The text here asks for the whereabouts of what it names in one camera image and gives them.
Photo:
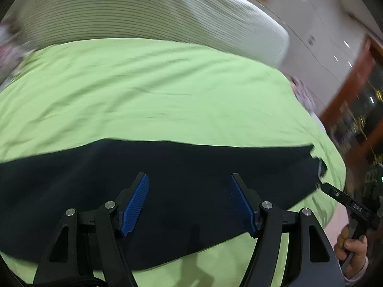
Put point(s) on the black pants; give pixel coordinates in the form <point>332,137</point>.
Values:
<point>167,185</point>

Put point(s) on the person's right hand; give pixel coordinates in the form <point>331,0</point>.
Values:
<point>353,249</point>

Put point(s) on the green bed sheet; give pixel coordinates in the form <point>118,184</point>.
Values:
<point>149,95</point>

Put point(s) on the wooden door frame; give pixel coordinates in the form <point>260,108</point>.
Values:
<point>348,89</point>

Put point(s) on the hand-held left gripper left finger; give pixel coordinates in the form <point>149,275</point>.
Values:
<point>136,201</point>

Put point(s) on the white striped headboard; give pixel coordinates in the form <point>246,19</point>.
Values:
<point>143,9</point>

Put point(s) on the floral bedding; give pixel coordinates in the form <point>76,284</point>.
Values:
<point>9,50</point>

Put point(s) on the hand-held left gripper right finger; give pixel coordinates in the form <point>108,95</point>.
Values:
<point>243,204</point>

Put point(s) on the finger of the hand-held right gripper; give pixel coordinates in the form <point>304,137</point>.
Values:
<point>333,192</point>

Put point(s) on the floral pillow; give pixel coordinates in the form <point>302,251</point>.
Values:
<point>303,94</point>

